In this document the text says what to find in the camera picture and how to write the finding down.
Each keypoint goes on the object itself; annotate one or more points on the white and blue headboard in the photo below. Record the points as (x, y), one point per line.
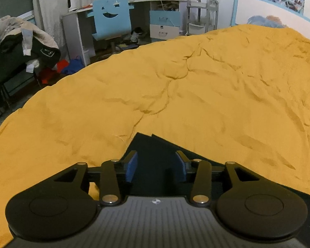
(250, 5)

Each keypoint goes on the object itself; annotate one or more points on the white desk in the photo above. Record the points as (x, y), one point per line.
(75, 33)

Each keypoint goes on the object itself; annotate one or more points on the yellow quilt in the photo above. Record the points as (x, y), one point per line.
(196, 82)

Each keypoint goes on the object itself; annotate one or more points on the blue printed pillow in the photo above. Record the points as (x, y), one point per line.
(263, 20)

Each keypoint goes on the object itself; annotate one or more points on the red cloth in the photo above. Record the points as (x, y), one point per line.
(47, 75)

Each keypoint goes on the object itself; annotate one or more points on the black pants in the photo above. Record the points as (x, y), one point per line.
(156, 160)

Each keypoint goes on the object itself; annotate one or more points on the pair of shoes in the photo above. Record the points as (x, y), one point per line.
(137, 35)

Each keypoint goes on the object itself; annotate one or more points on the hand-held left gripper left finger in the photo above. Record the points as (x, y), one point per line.
(132, 165)

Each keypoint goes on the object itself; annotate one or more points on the blue cloth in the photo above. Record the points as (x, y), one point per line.
(73, 66)

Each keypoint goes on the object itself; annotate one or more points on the blue smiley-face chair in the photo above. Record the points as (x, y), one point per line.
(111, 28)

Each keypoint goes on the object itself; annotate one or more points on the blue and white drawer cabinet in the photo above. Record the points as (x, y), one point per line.
(164, 28)

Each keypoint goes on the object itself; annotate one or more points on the white security camera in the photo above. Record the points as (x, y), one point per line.
(72, 4)

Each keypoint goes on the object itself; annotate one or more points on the grey trolley cart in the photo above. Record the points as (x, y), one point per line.
(196, 27)

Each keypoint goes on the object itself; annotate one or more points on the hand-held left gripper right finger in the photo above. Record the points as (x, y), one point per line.
(180, 165)

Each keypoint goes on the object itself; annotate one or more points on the pile of clothes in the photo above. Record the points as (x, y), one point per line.
(13, 46)

